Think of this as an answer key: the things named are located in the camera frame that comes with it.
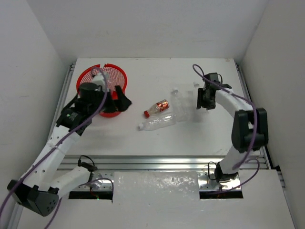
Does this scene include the clear bottle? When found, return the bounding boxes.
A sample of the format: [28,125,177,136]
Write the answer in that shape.
[187,82,200,115]
[171,88,188,122]

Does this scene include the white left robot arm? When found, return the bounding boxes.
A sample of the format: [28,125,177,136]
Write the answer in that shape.
[7,83,132,217]

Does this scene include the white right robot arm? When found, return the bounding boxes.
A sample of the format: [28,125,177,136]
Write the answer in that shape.
[196,73,269,183]

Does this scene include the red mesh plastic bin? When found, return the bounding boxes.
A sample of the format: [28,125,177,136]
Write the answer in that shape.
[75,63,127,118]

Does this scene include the red label red cap bottle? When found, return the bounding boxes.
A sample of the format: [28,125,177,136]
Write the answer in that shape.
[143,99,169,118]

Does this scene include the clear bottle lying sideways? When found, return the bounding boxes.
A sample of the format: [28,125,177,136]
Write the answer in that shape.
[138,113,176,131]

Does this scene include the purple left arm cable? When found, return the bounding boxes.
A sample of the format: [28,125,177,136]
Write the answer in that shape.
[0,66,115,229]

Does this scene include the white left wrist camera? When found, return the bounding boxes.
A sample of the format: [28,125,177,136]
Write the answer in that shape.
[91,72,110,91]

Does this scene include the aluminium front rail frame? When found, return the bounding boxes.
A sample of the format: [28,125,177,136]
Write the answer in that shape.
[21,155,270,191]

